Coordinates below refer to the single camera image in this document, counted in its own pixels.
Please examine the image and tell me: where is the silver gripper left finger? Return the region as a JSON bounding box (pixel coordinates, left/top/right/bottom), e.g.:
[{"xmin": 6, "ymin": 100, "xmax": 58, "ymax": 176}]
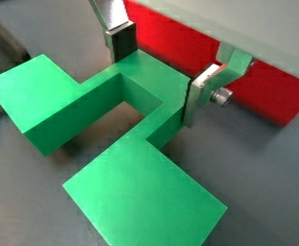
[{"xmin": 89, "ymin": 0, "xmax": 138, "ymax": 62}]

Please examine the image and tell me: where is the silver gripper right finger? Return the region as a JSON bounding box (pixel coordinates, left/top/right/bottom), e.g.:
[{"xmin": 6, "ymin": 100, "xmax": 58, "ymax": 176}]
[{"xmin": 184, "ymin": 42, "xmax": 254, "ymax": 127}]

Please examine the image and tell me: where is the red base board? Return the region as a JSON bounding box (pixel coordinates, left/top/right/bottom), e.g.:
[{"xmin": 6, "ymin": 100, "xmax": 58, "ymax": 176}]
[{"xmin": 123, "ymin": 0, "xmax": 299, "ymax": 126}]

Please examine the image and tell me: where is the green stepped block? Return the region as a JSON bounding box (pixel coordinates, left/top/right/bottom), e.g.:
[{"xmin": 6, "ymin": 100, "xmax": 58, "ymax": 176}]
[{"xmin": 0, "ymin": 51, "xmax": 226, "ymax": 246}]

